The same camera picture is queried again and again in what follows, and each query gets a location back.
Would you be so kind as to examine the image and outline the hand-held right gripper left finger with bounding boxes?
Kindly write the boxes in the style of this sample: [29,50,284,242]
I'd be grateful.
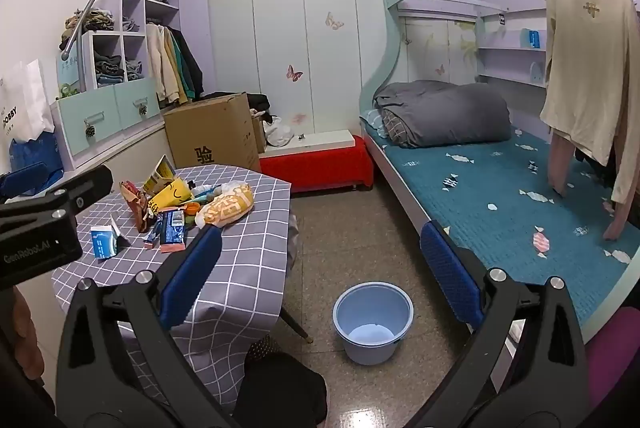
[54,225,241,428]

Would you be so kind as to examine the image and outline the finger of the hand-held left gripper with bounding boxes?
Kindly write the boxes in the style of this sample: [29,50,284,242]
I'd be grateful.
[0,168,65,205]
[0,165,114,229]

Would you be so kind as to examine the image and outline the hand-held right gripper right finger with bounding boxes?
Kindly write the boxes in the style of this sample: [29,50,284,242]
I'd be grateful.
[415,220,590,428]

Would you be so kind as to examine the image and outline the red brown snack wrapper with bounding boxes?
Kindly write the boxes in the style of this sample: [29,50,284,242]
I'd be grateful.
[119,180,152,233]

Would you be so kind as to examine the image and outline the blue snack packet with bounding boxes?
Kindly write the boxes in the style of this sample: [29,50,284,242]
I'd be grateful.
[159,208,187,249]

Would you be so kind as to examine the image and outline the blue white small carton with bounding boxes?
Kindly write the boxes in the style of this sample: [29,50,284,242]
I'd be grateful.
[90,219,132,261]

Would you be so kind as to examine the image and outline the yellow snack bag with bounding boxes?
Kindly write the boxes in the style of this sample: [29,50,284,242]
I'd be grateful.
[141,154,177,197]

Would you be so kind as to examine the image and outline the yellow white bread bag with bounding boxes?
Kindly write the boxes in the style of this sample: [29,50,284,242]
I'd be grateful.
[194,184,256,229]

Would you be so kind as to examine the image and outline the yellow snack packet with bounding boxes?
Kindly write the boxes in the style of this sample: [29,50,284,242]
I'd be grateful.
[149,178,195,215]

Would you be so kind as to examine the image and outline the pale teal packet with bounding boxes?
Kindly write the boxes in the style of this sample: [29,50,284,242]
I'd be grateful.
[190,185,223,203]

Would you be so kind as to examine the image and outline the blue plastic bucket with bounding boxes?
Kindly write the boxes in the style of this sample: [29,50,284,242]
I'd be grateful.
[332,283,415,366]

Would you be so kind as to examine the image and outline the person's left hand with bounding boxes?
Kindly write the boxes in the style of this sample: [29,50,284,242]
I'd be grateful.
[0,285,46,376]

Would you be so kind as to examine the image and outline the blue shopping bag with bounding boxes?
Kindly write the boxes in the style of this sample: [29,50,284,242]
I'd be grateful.
[9,130,63,173]

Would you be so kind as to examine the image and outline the grey checked tablecloth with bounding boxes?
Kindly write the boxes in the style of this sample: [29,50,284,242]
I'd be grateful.
[50,165,301,414]

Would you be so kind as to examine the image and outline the teal drawer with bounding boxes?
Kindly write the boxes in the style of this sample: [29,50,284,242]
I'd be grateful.
[114,78,162,129]
[55,90,121,156]

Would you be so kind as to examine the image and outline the blue candy print bedsheet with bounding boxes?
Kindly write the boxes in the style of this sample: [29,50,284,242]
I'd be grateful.
[362,120,640,279]

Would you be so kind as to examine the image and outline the white paper bag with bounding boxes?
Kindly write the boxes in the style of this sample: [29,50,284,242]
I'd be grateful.
[0,58,56,143]

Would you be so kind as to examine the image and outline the pale green printed box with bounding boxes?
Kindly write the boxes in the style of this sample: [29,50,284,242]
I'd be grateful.
[56,56,83,99]

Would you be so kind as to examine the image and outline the black table leg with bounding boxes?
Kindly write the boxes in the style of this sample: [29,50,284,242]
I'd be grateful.
[279,307,312,342]

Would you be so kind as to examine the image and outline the grey folded clothes stack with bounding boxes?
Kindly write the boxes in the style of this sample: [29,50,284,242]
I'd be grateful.
[94,54,126,87]

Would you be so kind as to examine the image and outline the large cardboard box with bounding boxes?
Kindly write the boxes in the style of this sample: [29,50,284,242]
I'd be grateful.
[162,92,262,173]

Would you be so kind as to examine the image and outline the cream hanging coat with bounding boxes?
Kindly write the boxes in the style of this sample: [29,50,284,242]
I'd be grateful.
[146,24,188,104]

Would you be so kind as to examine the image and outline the person's leg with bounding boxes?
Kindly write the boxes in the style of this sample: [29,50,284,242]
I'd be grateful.
[235,337,328,428]

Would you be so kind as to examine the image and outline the green hanging garment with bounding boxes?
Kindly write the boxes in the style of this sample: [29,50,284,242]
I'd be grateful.
[172,30,193,98]

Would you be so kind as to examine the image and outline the pink hanging garment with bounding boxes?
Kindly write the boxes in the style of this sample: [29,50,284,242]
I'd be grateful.
[546,128,636,243]

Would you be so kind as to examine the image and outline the grey duvet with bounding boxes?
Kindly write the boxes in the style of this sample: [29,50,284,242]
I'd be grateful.
[374,80,513,149]

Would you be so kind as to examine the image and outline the black hanging coat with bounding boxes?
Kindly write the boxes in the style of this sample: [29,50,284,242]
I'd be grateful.
[175,28,205,101]

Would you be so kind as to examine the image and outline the camouflage clothes pile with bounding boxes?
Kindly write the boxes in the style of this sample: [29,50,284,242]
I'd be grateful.
[59,9,117,52]

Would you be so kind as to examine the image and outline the white plastic bag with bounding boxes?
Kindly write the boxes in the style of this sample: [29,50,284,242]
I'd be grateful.
[264,118,296,149]

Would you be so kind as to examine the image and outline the red skirted white bench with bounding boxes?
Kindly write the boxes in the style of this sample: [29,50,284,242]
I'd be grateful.
[257,128,376,195]

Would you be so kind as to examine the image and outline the blue checked pillow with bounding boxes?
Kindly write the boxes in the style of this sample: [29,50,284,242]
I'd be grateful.
[361,108,388,139]

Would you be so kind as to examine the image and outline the dark hanging clothes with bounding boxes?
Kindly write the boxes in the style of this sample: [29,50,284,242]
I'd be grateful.
[574,147,617,191]

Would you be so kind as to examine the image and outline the purple cloth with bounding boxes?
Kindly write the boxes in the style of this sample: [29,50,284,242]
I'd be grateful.
[585,322,640,401]

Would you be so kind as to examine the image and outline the black clothes pile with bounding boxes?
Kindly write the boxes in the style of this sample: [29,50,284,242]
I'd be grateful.
[246,92,272,115]

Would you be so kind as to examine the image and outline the white wardrobe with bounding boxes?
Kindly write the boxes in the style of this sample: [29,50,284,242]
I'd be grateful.
[206,0,406,143]

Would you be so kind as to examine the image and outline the cream hanging sweater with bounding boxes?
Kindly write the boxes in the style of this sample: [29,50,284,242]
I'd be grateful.
[539,0,640,219]

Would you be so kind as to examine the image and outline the lilac wall shelf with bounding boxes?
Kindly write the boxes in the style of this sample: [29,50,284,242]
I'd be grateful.
[475,42,548,89]

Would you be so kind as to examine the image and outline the teal bunk bed frame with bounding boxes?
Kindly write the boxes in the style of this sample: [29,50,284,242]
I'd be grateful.
[357,0,640,344]

